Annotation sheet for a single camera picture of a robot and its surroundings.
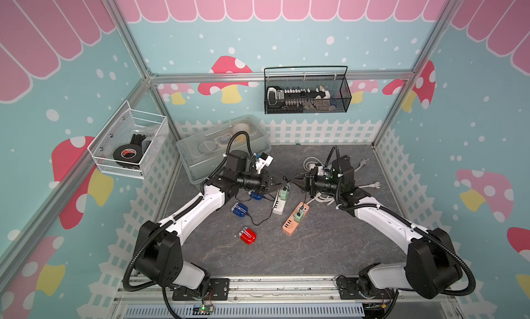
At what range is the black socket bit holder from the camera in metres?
0.89

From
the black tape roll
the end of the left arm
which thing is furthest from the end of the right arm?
the black tape roll

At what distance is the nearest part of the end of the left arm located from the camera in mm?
643

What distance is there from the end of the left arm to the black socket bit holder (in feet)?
1.09
